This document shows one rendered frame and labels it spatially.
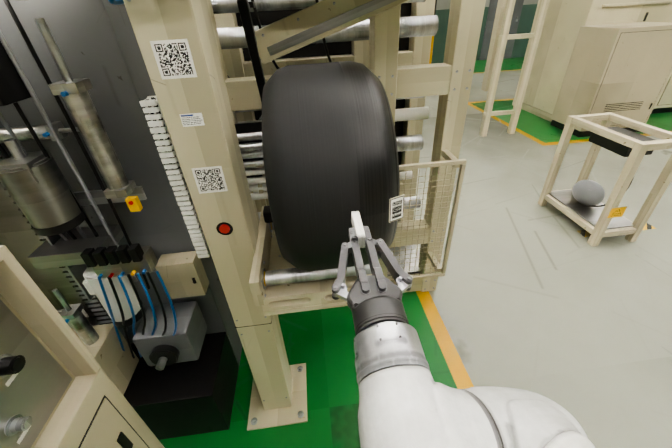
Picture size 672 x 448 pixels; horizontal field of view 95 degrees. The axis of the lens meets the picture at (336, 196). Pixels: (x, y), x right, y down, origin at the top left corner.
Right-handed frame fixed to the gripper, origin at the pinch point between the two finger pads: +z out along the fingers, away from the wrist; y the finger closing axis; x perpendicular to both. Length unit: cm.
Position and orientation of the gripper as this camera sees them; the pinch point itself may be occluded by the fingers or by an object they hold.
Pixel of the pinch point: (358, 229)
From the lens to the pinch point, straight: 58.2
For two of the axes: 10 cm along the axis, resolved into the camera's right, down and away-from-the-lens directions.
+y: -9.9, 1.0, -0.7
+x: 0.3, 7.7, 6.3
